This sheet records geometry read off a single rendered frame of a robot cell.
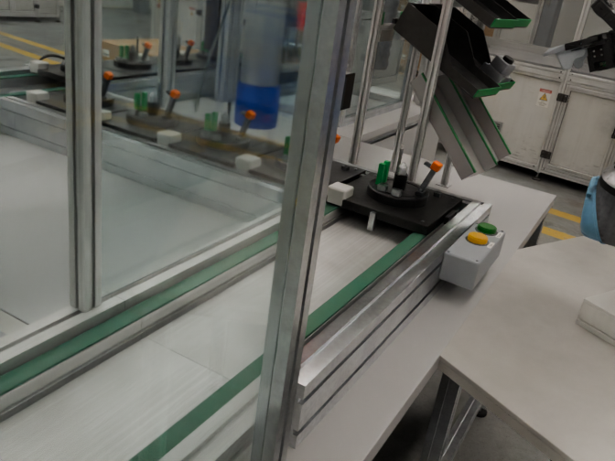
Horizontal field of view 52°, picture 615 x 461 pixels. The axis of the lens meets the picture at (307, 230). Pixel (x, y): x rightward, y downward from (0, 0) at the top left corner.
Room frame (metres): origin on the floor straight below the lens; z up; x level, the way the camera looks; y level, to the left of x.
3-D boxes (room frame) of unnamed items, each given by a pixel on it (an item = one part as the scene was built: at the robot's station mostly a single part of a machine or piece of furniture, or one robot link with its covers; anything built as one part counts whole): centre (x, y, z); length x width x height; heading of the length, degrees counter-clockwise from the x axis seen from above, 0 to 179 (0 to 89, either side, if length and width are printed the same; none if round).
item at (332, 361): (1.04, -0.20, 0.91); 0.89 x 0.06 x 0.11; 153
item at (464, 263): (1.18, -0.34, 0.93); 0.21 x 0.07 x 0.06; 153
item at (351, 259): (1.09, -0.03, 0.91); 0.84 x 0.28 x 0.10; 153
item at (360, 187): (1.35, -0.19, 0.96); 0.24 x 0.24 x 0.02; 63
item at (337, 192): (1.31, -0.06, 0.97); 0.05 x 0.05 x 0.04; 63
